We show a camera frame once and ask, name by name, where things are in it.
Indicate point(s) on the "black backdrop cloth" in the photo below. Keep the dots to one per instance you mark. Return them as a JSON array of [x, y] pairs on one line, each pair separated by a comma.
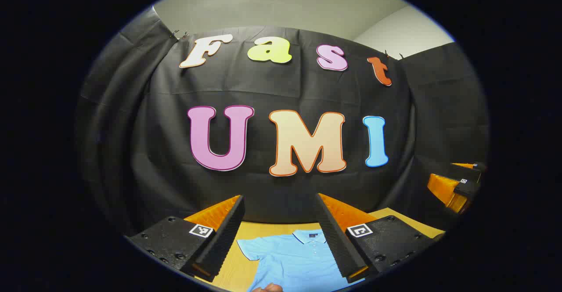
[[281, 85]]

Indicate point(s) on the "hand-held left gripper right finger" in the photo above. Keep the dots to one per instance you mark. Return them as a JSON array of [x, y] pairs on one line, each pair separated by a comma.
[[336, 239]]

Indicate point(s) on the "light blue polo T-shirt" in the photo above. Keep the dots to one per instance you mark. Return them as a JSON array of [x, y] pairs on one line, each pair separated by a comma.
[[294, 257]]

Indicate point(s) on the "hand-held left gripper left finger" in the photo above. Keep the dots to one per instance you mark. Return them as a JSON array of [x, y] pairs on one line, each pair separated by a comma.
[[224, 239]]

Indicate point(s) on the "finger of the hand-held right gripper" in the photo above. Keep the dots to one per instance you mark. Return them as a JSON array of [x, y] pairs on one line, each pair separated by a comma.
[[443, 189], [467, 172]]

